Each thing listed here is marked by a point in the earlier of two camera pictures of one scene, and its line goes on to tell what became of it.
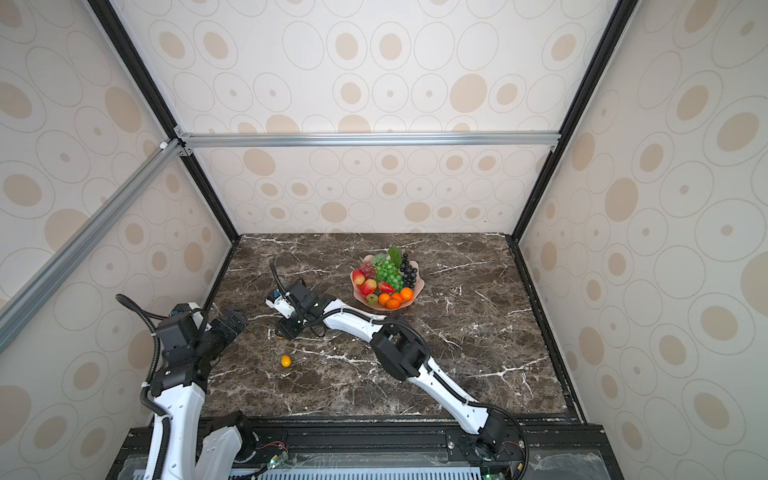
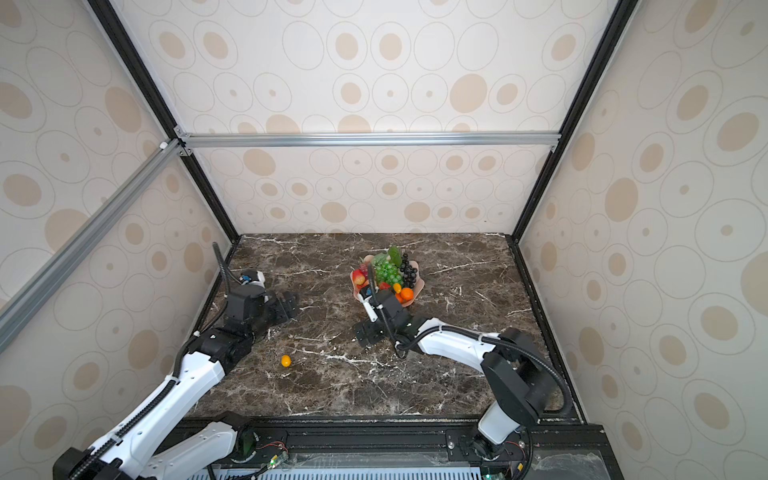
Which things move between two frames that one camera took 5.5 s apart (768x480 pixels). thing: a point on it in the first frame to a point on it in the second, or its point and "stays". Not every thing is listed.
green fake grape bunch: (388, 267) stays
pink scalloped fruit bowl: (419, 283) stays
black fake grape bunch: (409, 272) stays
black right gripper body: (290, 326) to (371, 331)
